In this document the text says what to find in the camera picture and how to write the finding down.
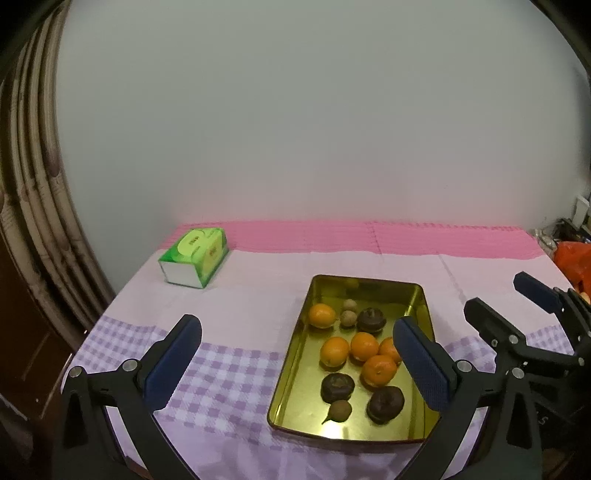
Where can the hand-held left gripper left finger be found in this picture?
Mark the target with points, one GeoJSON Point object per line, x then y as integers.
{"type": "Point", "coordinates": [171, 364]}

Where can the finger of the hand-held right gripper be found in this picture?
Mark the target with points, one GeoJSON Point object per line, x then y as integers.
{"type": "Point", "coordinates": [489, 323]}
{"type": "Point", "coordinates": [533, 288]}

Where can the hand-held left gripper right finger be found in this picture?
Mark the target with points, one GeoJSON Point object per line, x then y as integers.
{"type": "Point", "coordinates": [422, 364]}

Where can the orange mandarin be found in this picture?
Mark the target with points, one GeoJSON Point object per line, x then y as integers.
{"type": "Point", "coordinates": [388, 348]}
{"type": "Point", "coordinates": [364, 346]}
{"type": "Point", "coordinates": [334, 351]}
{"type": "Point", "coordinates": [378, 370]}
{"type": "Point", "coordinates": [322, 315]}

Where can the dark brown mangosteen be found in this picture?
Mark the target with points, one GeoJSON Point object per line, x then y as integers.
{"type": "Point", "coordinates": [338, 386]}
{"type": "Point", "coordinates": [371, 320]}
{"type": "Point", "coordinates": [386, 404]}

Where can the small brown longan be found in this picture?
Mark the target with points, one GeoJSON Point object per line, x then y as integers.
{"type": "Point", "coordinates": [349, 304]}
{"type": "Point", "coordinates": [339, 410]}
{"type": "Point", "coordinates": [348, 318]}

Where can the gold and red tin box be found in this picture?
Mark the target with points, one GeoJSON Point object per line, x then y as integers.
{"type": "Point", "coordinates": [302, 401]}

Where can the orange plastic bag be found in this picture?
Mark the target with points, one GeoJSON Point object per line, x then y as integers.
{"type": "Point", "coordinates": [575, 263]}

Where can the green tissue box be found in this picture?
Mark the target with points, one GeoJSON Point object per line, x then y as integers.
{"type": "Point", "coordinates": [196, 254]}

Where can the brown wooden cabinet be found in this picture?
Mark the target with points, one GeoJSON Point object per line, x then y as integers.
{"type": "Point", "coordinates": [27, 332]}

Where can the pink foam mat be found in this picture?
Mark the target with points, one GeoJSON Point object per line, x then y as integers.
{"type": "Point", "coordinates": [323, 237]}

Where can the bamboo chair frame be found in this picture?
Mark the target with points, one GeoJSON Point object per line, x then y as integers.
{"type": "Point", "coordinates": [32, 184]}

